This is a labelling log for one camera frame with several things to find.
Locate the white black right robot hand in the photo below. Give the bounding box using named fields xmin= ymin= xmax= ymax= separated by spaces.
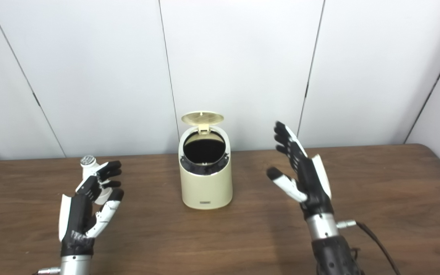
xmin=267 ymin=121 xmax=334 ymax=220

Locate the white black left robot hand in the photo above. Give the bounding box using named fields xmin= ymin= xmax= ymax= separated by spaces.
xmin=59 ymin=160 xmax=125 ymax=257

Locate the small white plastic bottle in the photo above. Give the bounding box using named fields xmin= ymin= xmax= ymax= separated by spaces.
xmin=80 ymin=155 xmax=113 ymax=205

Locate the cream round bin lid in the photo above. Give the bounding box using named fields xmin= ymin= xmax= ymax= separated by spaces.
xmin=181 ymin=111 xmax=225 ymax=135

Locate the cream-colored bin body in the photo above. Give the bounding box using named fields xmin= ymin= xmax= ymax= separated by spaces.
xmin=178 ymin=126 xmax=233 ymax=210

